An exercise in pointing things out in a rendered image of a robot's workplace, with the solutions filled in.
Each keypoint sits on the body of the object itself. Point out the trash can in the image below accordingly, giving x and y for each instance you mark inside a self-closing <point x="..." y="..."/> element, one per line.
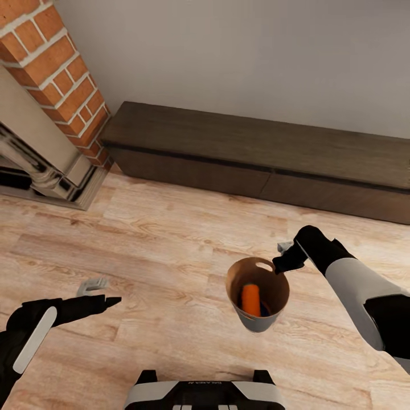
<point x="273" y="288"/>

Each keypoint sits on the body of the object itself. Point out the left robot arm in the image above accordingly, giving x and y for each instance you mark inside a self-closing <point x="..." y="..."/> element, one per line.
<point x="28" y="326"/>

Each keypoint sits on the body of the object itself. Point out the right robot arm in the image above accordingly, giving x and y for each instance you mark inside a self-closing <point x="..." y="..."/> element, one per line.
<point x="379" y="309"/>

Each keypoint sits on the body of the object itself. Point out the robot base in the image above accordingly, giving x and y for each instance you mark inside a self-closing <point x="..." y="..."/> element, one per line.
<point x="261" y="394"/>

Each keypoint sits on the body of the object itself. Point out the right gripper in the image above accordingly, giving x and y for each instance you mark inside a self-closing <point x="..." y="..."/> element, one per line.
<point x="287" y="262"/>

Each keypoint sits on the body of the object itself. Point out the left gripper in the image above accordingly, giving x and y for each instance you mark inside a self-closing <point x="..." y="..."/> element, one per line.
<point x="92" y="305"/>

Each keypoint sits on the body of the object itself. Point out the can of soda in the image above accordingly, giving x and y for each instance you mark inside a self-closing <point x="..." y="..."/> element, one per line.
<point x="250" y="299"/>
<point x="264" y="312"/>

